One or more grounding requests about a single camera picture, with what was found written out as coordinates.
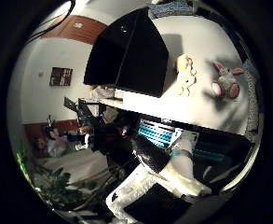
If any grey plush bunny toy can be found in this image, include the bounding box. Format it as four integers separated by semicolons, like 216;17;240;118
211;60;246;100

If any yellow tan plush toy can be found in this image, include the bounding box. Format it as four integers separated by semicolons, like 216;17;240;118
172;53;198;97

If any teal rack under table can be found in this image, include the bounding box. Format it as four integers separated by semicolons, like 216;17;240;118
137;120;227;162

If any grey woven mat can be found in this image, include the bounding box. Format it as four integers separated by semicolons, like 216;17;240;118
243;59;262;141

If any green leafy plant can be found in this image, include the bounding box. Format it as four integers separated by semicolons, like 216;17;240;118
16;148;90;216

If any blue patterned rug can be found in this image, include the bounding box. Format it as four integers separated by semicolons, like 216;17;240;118
149;0;195;20

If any brown wooden door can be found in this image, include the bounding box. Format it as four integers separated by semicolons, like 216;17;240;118
41;15;107;46

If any framed wall picture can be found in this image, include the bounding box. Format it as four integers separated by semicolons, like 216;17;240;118
48;66;74;88

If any black hanging cable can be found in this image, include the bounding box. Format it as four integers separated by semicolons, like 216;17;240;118
25;0;76;45

